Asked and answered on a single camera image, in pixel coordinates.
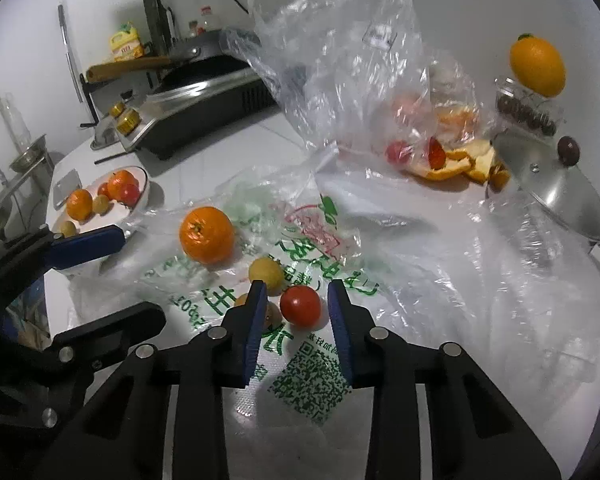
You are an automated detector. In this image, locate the white round plate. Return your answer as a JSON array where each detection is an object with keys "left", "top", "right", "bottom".
[{"left": 55, "top": 165, "right": 152, "bottom": 233}]

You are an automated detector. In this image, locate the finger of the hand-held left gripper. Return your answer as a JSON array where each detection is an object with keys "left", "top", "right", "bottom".
[
  {"left": 0, "top": 224, "right": 127, "bottom": 286},
  {"left": 47, "top": 301, "right": 167, "bottom": 378}
]

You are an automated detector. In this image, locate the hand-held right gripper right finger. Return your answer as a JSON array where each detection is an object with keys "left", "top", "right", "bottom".
[{"left": 327, "top": 279, "right": 563, "bottom": 480}]

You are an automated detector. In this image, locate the steel sink with faucet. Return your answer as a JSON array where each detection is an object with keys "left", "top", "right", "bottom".
[{"left": 0, "top": 172, "right": 56, "bottom": 246}]

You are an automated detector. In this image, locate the clear plastic bag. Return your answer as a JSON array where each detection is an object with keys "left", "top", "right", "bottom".
[{"left": 220, "top": 0, "right": 496, "bottom": 191}]

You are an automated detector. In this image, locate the yellow detergent bottle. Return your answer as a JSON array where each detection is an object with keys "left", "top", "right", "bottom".
[{"left": 110, "top": 21, "right": 146, "bottom": 63}]

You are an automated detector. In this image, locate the clear plastic bottle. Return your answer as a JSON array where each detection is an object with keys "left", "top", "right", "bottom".
[{"left": 0, "top": 92, "right": 31, "bottom": 148}]

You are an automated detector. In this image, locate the orange peel pile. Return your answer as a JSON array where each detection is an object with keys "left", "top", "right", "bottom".
[{"left": 412, "top": 102, "right": 512, "bottom": 192}]

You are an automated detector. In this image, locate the clear box of dark fruits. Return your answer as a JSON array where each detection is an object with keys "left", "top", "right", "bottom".
[{"left": 492, "top": 75, "right": 566, "bottom": 136}]

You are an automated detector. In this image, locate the black metal rack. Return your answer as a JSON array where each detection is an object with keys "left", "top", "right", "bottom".
[{"left": 79, "top": 40, "right": 153, "bottom": 126}]

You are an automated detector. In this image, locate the green printed plastic bag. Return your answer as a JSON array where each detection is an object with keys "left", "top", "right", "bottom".
[{"left": 67, "top": 152, "right": 600, "bottom": 480}]

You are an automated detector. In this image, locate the red cap clear bottle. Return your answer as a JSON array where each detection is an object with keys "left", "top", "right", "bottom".
[{"left": 200, "top": 6, "right": 221, "bottom": 36}]

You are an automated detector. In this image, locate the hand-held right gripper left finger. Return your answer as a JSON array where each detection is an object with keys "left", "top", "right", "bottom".
[{"left": 37, "top": 280, "right": 270, "bottom": 480}]

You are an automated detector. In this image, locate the orange mandarin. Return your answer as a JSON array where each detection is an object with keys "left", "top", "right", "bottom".
[
  {"left": 66, "top": 189, "right": 94, "bottom": 221},
  {"left": 179, "top": 206, "right": 236, "bottom": 266},
  {"left": 107, "top": 170, "right": 139, "bottom": 201}
]

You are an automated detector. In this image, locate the grey metal wall pipe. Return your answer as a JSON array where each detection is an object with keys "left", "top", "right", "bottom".
[{"left": 56, "top": 4, "right": 83, "bottom": 106}]

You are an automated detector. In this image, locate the black wok with wooden handle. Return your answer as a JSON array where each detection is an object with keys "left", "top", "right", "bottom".
[{"left": 86, "top": 27, "right": 261, "bottom": 86}]

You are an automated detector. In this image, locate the pink round fruit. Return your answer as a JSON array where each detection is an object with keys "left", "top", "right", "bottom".
[{"left": 391, "top": 91, "right": 433, "bottom": 123}]

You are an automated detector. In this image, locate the dark vertical pipe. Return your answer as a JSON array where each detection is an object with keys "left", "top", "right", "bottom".
[{"left": 137, "top": 0, "right": 173, "bottom": 58}]

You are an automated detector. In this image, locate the steel bowl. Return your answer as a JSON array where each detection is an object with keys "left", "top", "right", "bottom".
[{"left": 9, "top": 134, "right": 48, "bottom": 173}]

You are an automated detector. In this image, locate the steel induction cooker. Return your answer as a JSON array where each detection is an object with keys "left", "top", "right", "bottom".
[{"left": 115, "top": 55, "right": 281, "bottom": 161}]

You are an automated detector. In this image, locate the pot lid with brown knob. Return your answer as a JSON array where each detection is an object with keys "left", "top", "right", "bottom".
[{"left": 487, "top": 127, "right": 600, "bottom": 243}]

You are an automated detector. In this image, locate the smartphone in clear case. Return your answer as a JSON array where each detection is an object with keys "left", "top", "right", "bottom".
[{"left": 53, "top": 169, "right": 82, "bottom": 211}]

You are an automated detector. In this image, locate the large yellow citrus fruit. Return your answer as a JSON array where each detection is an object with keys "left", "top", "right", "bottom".
[{"left": 510, "top": 34, "right": 567, "bottom": 98}]

